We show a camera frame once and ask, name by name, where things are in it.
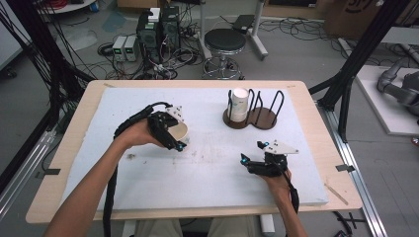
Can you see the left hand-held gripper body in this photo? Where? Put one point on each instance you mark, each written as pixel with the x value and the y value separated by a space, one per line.
pixel 159 121

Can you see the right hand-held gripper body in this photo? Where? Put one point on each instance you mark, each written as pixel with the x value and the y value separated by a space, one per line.
pixel 271 166

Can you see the single white paper cup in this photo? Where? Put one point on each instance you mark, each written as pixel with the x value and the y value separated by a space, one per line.
pixel 180 132

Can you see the wooden cup rack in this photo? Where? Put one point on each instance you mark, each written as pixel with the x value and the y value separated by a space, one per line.
pixel 262 120

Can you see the stack of white paper cups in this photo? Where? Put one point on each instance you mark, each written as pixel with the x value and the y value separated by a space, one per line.
pixel 238 103

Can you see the person's right hand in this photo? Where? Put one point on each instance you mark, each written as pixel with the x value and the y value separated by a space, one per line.
pixel 280 187

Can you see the person's left hand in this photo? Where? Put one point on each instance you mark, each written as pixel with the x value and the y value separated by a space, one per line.
pixel 138 135

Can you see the white foam mat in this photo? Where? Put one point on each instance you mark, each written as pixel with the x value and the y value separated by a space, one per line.
pixel 204 177

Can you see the white table leg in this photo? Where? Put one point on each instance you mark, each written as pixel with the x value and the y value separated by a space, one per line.
pixel 267 225

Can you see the light wooden table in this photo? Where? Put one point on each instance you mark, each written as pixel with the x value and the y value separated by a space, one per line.
pixel 332 138

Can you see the person's right leg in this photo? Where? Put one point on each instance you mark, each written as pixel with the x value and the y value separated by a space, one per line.
pixel 232 227

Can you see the person's leg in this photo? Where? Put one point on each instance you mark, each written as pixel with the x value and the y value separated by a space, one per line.
pixel 232 227
pixel 158 228

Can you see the thin wooden stick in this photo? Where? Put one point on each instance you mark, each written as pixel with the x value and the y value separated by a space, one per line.
pixel 336 194

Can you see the black tape piece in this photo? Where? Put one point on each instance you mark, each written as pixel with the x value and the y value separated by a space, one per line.
pixel 345 168
pixel 49 172

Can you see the grey bench power supply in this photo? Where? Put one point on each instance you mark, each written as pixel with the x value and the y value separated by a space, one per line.
pixel 119 48
pixel 131 48

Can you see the black computer tower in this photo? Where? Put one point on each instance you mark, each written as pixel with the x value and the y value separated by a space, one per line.
pixel 148 36
pixel 170 28

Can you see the person's left leg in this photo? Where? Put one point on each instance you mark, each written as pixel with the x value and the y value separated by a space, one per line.
pixel 158 228

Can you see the black round stool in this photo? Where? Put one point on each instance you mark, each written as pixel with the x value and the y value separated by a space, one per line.
pixel 224 39

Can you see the small white box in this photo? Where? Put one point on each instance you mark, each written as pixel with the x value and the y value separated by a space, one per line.
pixel 154 15

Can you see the white platform board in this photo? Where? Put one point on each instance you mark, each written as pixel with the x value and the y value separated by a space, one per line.
pixel 378 105

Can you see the black flat device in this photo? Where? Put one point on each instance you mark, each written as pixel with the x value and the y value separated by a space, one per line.
pixel 243 22

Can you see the brown cardboard box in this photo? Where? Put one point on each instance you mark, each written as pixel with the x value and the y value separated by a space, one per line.
pixel 355 16

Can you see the aluminium rail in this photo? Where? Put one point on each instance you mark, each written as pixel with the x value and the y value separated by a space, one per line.
pixel 23 171
pixel 349 154

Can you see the black metal frame post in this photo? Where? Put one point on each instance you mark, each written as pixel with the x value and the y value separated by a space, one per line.
pixel 362 49
pixel 39 49

